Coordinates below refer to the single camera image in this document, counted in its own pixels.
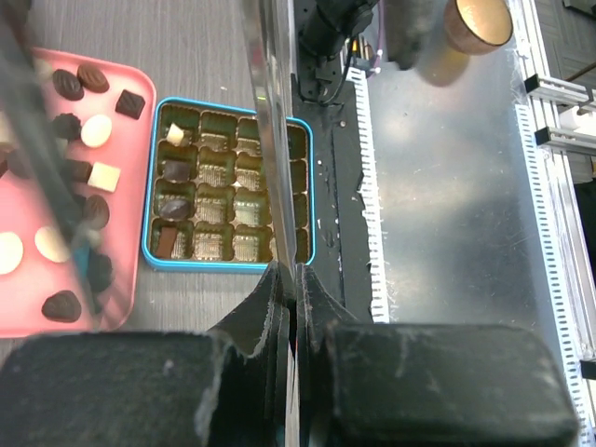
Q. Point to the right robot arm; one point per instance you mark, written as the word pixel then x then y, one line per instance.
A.
pixel 331 22

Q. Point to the gold plastic chocolate insert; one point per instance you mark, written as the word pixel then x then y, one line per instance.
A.
pixel 228 184

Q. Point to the blue chocolate tin box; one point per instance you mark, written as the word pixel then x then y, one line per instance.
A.
pixel 228 186

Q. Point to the white cable duct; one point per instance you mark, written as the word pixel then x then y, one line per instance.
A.
pixel 369 192

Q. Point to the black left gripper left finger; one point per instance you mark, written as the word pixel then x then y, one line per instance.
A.
pixel 221 387

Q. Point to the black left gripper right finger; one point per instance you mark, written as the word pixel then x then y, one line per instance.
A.
pixel 365 384

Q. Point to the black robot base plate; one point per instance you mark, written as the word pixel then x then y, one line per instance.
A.
pixel 325 100

